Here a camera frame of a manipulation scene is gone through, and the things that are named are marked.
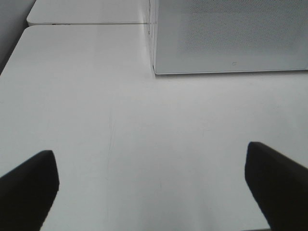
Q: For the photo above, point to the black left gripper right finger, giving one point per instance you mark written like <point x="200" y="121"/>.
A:
<point x="279" y="186"/>

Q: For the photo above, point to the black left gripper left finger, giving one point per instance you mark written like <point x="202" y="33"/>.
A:
<point x="27" y="193"/>

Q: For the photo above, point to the white microwave door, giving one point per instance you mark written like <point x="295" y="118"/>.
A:
<point x="213" y="36"/>

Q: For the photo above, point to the white microwave oven body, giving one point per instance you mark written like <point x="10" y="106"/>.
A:
<point x="150" y="16"/>

